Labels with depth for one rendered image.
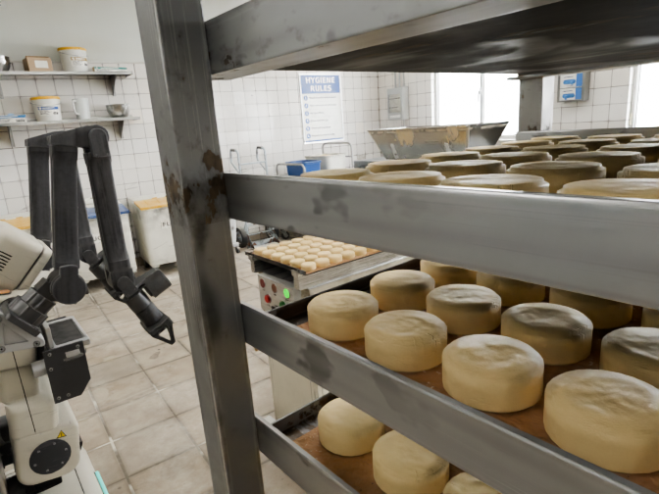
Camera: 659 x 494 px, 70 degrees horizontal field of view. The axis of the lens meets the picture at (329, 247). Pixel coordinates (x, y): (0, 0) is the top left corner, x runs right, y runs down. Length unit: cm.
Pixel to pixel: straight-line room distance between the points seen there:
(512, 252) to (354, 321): 16
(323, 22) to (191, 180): 13
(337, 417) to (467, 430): 17
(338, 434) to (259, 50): 25
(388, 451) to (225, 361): 13
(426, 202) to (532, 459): 10
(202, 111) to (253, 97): 564
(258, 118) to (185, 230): 566
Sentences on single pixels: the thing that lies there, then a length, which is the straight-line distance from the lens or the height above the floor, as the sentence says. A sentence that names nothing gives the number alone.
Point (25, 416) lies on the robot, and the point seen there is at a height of 65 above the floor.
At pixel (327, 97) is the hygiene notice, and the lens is 649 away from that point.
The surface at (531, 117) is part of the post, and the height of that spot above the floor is 135.
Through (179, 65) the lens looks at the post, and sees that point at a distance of 31.
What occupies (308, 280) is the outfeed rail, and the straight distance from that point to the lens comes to 156.
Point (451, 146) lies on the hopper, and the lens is 199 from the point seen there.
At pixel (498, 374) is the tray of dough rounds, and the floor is 124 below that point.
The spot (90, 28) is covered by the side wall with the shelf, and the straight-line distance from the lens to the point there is 548.
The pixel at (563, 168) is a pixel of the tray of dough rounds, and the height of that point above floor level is 133.
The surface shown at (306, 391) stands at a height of 43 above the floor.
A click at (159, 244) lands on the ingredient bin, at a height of 33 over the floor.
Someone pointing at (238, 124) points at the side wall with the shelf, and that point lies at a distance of 583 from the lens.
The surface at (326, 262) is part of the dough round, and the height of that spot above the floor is 92.
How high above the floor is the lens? 136
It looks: 15 degrees down
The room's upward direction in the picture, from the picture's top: 4 degrees counter-clockwise
